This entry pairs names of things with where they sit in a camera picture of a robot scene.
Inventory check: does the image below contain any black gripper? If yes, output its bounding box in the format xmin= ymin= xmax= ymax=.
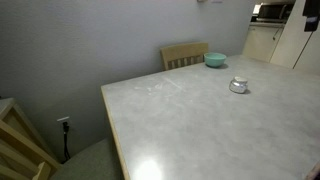
xmin=302 ymin=0 xmax=320 ymax=33

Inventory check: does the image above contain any silver jar lid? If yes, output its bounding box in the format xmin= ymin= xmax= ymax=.
xmin=233 ymin=76 xmax=249 ymax=85

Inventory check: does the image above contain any dark microwave oven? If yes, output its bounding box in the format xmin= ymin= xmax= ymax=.
xmin=253 ymin=2 xmax=296 ymax=24

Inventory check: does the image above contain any teal bowl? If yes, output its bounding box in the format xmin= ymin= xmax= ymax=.
xmin=203 ymin=52 xmax=228 ymax=68

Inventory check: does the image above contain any light wooden chair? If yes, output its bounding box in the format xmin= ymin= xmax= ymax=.
xmin=160 ymin=41 xmax=210 ymax=72

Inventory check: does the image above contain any brown object corner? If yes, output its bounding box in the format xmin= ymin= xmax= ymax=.
xmin=304 ymin=160 xmax=320 ymax=180

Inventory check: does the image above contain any wooden chair with green cushion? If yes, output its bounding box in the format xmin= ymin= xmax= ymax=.
xmin=0 ymin=97 xmax=125 ymax=180

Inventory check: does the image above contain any black plug with cable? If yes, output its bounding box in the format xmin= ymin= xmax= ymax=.
xmin=62 ymin=121 xmax=72 ymax=162

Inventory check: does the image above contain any white wall outlet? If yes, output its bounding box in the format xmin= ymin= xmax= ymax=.
xmin=56 ymin=115 xmax=72 ymax=130

